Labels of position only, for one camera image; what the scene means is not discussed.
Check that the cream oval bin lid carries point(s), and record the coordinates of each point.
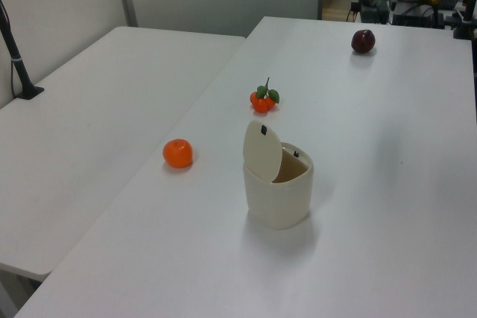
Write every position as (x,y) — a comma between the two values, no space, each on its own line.
(261,154)

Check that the small oranges cluster with leaves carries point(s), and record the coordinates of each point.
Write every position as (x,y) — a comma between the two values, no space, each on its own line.
(262,104)

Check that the orange mandarin fruit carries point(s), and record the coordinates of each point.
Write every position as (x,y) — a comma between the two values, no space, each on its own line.
(178,153)

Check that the cream ceramic cup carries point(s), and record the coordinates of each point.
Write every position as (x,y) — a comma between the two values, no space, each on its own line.
(277,202)

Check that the dark red apple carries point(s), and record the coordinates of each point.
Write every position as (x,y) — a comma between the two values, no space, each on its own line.
(363,41)

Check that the black electronics box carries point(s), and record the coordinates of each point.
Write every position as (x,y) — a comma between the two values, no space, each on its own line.
(415,12)

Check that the black tripod stand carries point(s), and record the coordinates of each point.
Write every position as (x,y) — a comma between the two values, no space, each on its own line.
(466,20)

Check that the black camera pole with base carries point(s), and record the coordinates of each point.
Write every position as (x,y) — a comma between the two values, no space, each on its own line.
(15,59)

